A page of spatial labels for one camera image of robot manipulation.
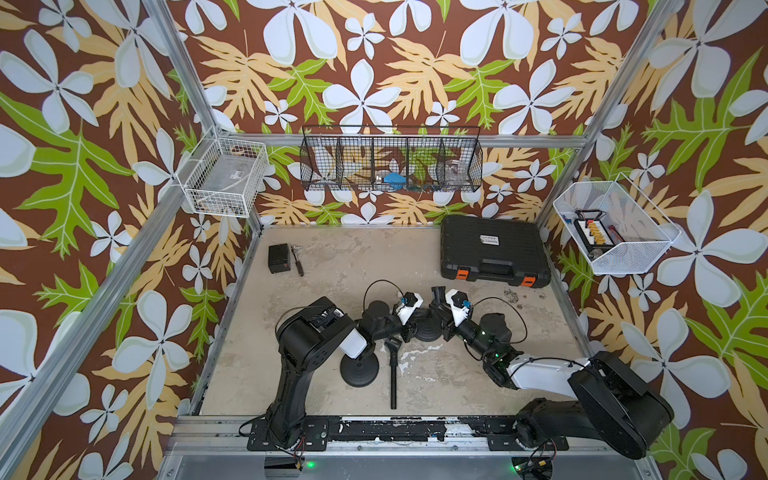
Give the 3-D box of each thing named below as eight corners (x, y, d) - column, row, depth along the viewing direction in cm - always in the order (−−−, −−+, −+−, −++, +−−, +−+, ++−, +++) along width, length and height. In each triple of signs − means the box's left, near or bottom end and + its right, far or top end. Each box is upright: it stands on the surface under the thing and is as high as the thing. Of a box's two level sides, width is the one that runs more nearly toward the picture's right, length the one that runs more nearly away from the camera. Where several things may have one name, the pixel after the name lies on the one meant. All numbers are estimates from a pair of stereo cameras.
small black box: (272, 274, 107) (268, 267, 104) (271, 250, 115) (268, 243, 111) (291, 270, 109) (288, 263, 105) (289, 247, 116) (286, 240, 112)
